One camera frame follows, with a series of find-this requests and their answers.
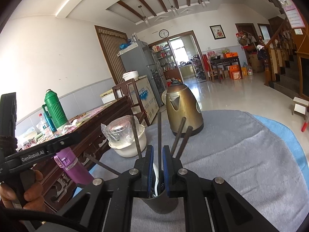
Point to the dark wooden cabinet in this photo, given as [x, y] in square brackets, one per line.
[96, 131]

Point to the white plastic spoon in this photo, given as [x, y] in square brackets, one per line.
[156, 174]

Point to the purple water bottle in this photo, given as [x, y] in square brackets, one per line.
[77, 171]

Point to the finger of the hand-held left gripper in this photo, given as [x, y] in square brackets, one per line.
[67, 142]

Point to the wall calendar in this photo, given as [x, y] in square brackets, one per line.
[294, 15]

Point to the brown wooden door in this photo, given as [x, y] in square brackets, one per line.
[111, 53]

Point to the dark chopstick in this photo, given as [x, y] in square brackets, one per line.
[185, 140]
[135, 137]
[178, 135]
[101, 164]
[159, 130]

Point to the person's left hand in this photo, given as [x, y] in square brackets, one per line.
[35, 193]

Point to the grey refrigerator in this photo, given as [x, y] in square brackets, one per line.
[135, 58]

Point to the teal flask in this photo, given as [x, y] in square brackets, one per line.
[52, 125]

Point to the red stick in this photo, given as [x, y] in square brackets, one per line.
[305, 125]

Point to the white rice cooker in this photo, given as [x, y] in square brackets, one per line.
[130, 75]

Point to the round wall clock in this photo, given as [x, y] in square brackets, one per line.
[164, 33]

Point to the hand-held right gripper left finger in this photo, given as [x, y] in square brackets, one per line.
[149, 171]

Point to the brass electric kettle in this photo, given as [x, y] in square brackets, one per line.
[185, 111]

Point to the blue water jug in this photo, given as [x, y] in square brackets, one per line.
[245, 68]

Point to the wooden staircase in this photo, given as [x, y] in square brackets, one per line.
[289, 75]

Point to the grey cloth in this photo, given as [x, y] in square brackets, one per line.
[229, 149]

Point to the flat orange box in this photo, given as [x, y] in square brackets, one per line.
[230, 54]

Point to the wooden dining table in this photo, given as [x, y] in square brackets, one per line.
[224, 60]

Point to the clear bottle with red cap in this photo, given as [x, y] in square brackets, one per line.
[44, 126]

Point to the white step stool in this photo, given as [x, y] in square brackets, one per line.
[299, 100]

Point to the white chest freezer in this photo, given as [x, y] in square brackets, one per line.
[144, 94]

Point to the blue bag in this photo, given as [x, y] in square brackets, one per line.
[125, 46]

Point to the white bowl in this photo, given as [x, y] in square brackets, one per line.
[125, 147]

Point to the dark utensil cup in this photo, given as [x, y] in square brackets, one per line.
[159, 205]

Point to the dark wooden chair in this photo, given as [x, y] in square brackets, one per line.
[123, 84]

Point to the cardboard box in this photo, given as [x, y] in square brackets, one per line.
[256, 63]

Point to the white foam box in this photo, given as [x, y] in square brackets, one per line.
[107, 98]

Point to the green thermos flask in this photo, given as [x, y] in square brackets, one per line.
[56, 111]

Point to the framed wall picture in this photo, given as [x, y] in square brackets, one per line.
[217, 32]

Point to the colourful table cover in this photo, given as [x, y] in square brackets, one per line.
[91, 113]

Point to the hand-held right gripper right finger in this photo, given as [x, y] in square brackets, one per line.
[166, 171]

